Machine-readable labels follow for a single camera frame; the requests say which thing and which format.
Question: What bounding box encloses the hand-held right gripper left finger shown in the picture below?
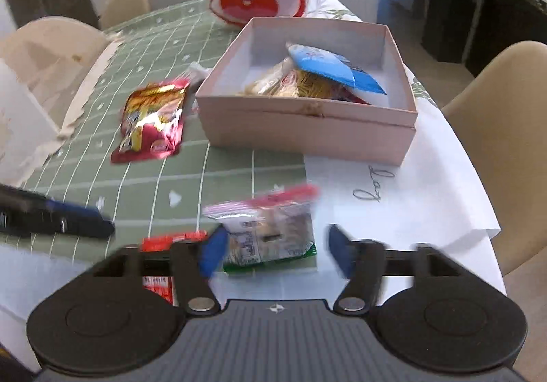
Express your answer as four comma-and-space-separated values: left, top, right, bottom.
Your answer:
92, 226, 229, 316

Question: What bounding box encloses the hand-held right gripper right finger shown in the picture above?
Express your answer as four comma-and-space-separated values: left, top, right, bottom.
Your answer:
327, 224, 462, 315

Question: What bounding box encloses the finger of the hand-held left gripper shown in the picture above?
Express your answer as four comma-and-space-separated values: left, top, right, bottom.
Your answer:
0, 183, 115, 240

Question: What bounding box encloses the small red snack packet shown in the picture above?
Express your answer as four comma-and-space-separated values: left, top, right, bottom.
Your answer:
140, 230, 208, 306

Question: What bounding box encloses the long red green snack packet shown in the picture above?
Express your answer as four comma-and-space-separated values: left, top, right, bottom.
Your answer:
202, 183, 321, 276

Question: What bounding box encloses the red gold snack packet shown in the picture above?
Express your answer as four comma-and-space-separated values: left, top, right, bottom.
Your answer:
110, 79, 191, 165

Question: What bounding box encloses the pink cardboard box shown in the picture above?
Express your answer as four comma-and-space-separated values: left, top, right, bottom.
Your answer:
194, 17, 418, 167

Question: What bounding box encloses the small yellow snack packet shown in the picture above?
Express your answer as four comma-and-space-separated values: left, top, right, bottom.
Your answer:
295, 71, 355, 100

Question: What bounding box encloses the yellow cracker bar packet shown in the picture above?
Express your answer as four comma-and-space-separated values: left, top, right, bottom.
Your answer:
243, 59, 300, 96

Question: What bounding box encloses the blue snack packet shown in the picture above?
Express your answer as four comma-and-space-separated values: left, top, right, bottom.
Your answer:
286, 44, 387, 96

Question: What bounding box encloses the green checked tablecloth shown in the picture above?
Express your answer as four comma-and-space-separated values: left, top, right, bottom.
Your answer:
0, 0, 319, 276

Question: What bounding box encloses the white sheet with script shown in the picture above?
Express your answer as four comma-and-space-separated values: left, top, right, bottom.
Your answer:
303, 66, 501, 237

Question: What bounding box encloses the white scalloped paper gift bag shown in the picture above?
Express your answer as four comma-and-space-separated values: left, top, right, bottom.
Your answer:
0, 17, 124, 186

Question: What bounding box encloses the beige dining chair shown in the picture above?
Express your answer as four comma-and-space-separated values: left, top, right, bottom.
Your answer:
99, 0, 151, 30
440, 40, 547, 276

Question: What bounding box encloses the black floor appliance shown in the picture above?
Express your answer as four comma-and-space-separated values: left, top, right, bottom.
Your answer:
421, 0, 488, 64

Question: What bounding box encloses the black aquarium cabinet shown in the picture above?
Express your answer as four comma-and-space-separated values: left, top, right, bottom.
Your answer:
465, 0, 547, 79

